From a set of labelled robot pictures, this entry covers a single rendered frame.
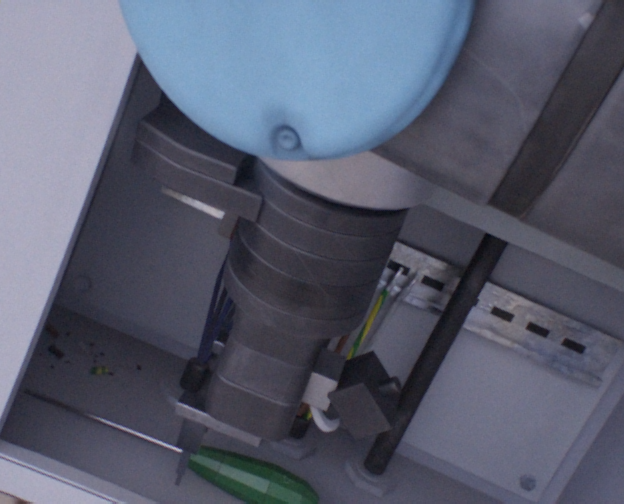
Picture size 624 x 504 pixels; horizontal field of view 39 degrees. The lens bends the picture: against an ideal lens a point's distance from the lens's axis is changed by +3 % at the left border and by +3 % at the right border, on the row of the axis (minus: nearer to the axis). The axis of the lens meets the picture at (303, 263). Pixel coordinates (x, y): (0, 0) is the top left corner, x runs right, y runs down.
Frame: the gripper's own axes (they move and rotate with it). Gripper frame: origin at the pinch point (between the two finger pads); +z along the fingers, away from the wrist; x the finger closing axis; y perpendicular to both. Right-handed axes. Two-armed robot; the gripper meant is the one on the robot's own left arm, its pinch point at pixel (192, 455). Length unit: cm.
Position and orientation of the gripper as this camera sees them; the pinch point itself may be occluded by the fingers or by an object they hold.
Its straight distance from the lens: 51.6
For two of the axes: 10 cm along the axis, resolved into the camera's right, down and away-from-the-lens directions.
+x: 2.4, -4.6, 8.6
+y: 9.3, 3.6, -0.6
